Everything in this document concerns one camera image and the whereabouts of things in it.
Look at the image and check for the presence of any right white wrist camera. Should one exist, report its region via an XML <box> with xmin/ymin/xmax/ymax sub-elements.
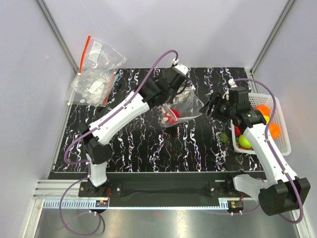
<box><xmin>222</xmin><ymin>79</ymin><xmax>237</xmax><ymax>100</ymax></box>

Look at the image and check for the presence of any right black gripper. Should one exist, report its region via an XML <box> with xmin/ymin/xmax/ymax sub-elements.
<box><xmin>199</xmin><ymin>92</ymin><xmax>236</xmax><ymax>123</ymax></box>

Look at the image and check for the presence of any white plastic basket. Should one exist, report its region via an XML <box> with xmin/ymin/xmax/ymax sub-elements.
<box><xmin>231</xmin><ymin>93</ymin><xmax>291</xmax><ymax>156</ymax></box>

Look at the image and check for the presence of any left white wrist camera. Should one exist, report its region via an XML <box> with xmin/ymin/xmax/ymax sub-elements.
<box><xmin>173</xmin><ymin>64</ymin><xmax>189</xmax><ymax>75</ymax></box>

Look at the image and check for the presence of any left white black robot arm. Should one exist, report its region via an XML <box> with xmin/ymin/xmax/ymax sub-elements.
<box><xmin>80</xmin><ymin>64</ymin><xmax>189</xmax><ymax>196</ymax></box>

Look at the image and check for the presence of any yellow bell pepper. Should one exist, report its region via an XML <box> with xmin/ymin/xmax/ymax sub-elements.
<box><xmin>264</xmin><ymin>115</ymin><xmax>270</xmax><ymax>124</ymax></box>

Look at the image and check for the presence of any green apple lower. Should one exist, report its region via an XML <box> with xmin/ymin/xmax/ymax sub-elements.
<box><xmin>238</xmin><ymin>134</ymin><xmax>252</xmax><ymax>149</ymax></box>

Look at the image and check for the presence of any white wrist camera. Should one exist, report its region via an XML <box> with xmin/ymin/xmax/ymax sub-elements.
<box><xmin>173</xmin><ymin>64</ymin><xmax>189</xmax><ymax>75</ymax></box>
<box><xmin>222</xmin><ymin>79</ymin><xmax>237</xmax><ymax>100</ymax></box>

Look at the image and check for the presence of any clear bag with coloured zippers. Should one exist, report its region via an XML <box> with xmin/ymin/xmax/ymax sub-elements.
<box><xmin>71</xmin><ymin>70</ymin><xmax>118</xmax><ymax>107</ymax></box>

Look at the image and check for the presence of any green plastic leaf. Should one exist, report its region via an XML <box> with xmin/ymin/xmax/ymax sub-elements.
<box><xmin>219</xmin><ymin>132</ymin><xmax>230</xmax><ymax>143</ymax></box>

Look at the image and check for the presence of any orange fruit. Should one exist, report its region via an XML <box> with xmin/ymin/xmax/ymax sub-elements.
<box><xmin>255</xmin><ymin>105</ymin><xmax>270</xmax><ymax>116</ymax></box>
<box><xmin>269</xmin><ymin>123</ymin><xmax>281</xmax><ymax>139</ymax></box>

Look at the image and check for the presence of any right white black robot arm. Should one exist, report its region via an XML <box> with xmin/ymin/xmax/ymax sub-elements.
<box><xmin>200</xmin><ymin>87</ymin><xmax>311</xmax><ymax>219</ymax></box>

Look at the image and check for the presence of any clear bag with white dots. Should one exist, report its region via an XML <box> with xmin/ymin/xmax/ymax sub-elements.
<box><xmin>159</xmin><ymin>86</ymin><xmax>204</xmax><ymax>128</ymax></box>

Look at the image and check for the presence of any clear bag with red zipper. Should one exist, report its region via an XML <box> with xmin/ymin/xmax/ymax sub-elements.
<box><xmin>77</xmin><ymin>35</ymin><xmax>127</xmax><ymax>76</ymax></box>

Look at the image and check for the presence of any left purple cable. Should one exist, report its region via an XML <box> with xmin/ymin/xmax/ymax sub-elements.
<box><xmin>58</xmin><ymin>49</ymin><xmax>179</xmax><ymax>236</ymax></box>

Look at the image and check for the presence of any orange fruit lower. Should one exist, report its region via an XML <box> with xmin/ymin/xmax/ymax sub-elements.
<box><xmin>269</xmin><ymin>123</ymin><xmax>281</xmax><ymax>139</ymax></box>

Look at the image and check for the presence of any orange fruit top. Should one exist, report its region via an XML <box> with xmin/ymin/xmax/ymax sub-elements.
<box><xmin>255</xmin><ymin>105</ymin><xmax>270</xmax><ymax>116</ymax></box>

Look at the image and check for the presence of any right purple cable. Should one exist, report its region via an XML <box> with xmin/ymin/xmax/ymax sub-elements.
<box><xmin>230</xmin><ymin>78</ymin><xmax>305</xmax><ymax>224</ymax></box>

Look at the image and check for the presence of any red apple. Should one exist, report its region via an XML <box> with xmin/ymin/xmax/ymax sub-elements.
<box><xmin>166</xmin><ymin>109</ymin><xmax>179</xmax><ymax>124</ymax></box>

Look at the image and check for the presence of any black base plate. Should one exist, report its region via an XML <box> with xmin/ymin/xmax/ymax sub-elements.
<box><xmin>78</xmin><ymin>172</ymin><xmax>242</xmax><ymax>209</ymax></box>

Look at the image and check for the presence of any purple cable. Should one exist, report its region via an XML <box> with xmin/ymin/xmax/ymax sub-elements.
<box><xmin>230</xmin><ymin>78</ymin><xmax>305</xmax><ymax>224</ymax></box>
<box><xmin>58</xmin><ymin>49</ymin><xmax>179</xmax><ymax>236</ymax></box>

